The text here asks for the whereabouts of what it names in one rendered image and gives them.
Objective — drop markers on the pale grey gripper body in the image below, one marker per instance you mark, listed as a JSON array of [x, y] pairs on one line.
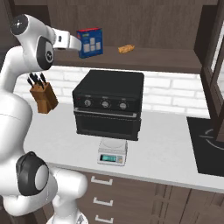
[[74, 43]]

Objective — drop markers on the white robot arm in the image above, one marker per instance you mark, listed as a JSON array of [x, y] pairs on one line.
[[14, 122]]

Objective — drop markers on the blue boxed food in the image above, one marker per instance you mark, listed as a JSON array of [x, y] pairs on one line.
[[92, 42]]

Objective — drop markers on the white digital scale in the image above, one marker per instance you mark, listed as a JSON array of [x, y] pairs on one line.
[[112, 153]]

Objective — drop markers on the dark wood glass cabinet door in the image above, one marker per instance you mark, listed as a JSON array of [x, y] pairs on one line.
[[214, 96]]

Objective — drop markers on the orange bread piece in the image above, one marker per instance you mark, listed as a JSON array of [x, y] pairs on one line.
[[126, 48]]

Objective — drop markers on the black toaster oven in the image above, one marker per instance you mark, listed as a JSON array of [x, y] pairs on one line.
[[110, 84]]

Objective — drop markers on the black toaster oven knob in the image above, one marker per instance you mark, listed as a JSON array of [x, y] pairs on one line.
[[122, 105], [87, 102], [105, 104]]

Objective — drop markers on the wooden knife block with knives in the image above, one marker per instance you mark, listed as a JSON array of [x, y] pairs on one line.
[[44, 97]]

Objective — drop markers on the black toaster oven door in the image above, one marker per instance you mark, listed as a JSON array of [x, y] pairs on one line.
[[106, 125]]

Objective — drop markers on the dark wood drawer front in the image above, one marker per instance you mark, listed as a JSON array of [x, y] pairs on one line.
[[131, 220], [131, 207], [131, 186]]

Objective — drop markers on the black hob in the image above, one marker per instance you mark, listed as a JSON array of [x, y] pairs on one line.
[[208, 145]]

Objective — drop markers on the dark wood base cupboard door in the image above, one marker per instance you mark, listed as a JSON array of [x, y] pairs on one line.
[[172, 205], [205, 210]]

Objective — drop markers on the dark wood wall cabinet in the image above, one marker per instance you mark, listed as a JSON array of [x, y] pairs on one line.
[[145, 23]]

